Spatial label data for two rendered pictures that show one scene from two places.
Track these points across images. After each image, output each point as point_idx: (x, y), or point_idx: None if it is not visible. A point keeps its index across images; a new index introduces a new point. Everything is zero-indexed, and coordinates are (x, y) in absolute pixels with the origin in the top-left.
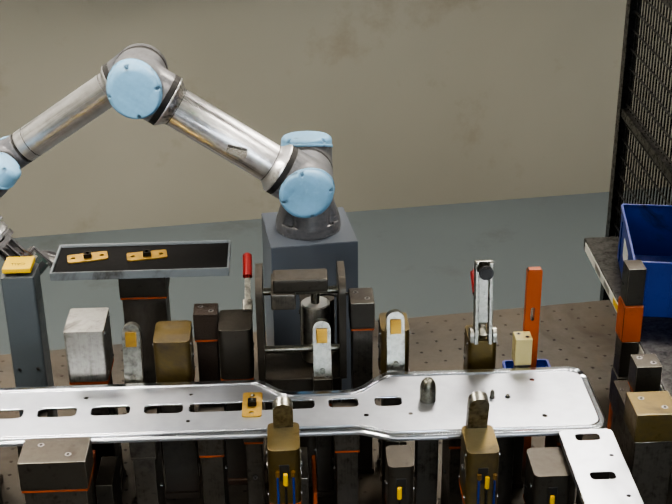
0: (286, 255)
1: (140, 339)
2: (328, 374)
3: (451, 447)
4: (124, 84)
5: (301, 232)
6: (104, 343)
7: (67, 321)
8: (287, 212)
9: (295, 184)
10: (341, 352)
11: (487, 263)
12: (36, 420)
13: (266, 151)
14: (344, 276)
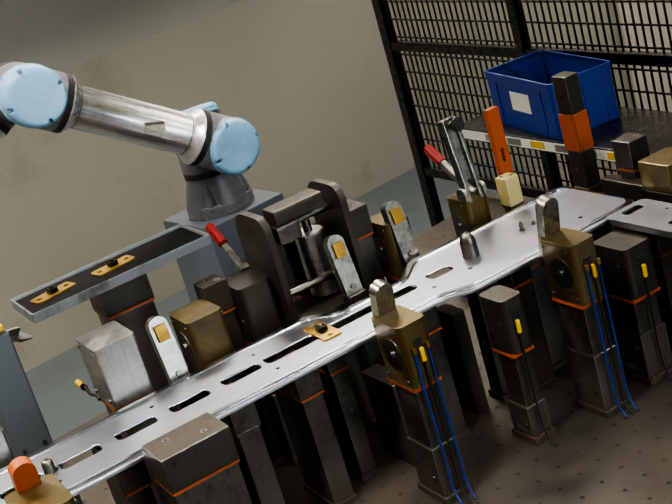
0: (225, 232)
1: (170, 329)
2: (359, 287)
3: (515, 287)
4: (24, 90)
5: (226, 206)
6: (138, 347)
7: (85, 345)
8: (203, 193)
9: (224, 138)
10: (359, 262)
11: (450, 119)
12: (123, 442)
13: (181, 118)
14: (334, 183)
